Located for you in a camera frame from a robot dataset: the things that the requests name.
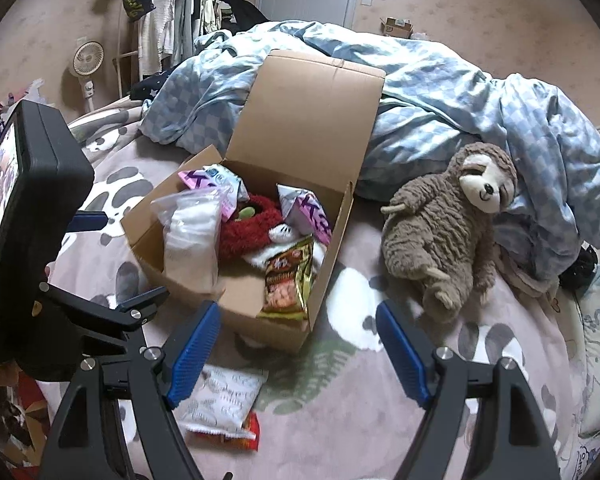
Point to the small cardboard box far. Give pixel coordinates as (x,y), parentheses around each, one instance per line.
(396,28)

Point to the yellow green snack packet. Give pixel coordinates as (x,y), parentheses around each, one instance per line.
(288,283)

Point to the clear cotton pads bag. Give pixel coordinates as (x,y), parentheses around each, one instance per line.
(191,222)

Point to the brown sloth plush toy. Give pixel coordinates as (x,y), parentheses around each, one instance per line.
(438,229)

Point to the pink blue tissue pack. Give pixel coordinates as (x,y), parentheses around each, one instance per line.
(233,190)

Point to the panda print pink blanket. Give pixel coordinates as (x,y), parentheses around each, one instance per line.
(335,410)

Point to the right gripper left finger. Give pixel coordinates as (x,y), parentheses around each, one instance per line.
(87,440)

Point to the white green patterned snack pack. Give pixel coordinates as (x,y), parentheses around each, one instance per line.
(221,400)

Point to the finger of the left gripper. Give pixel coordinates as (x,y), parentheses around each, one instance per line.
(87,221)
(154,297)

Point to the white fluffy sock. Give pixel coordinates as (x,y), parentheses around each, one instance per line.
(283,237)

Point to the open cardboard box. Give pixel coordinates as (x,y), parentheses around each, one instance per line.
(306,123)

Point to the red snack packet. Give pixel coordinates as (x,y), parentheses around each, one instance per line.
(247,438)

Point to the blue checkered duvet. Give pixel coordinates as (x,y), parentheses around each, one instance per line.
(433,103)

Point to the white standing fan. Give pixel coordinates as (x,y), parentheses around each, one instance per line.
(85,63)

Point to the red fluffy sock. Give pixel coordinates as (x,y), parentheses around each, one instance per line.
(247,229)

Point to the clothes rack with garments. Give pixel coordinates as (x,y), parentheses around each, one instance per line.
(164,31)

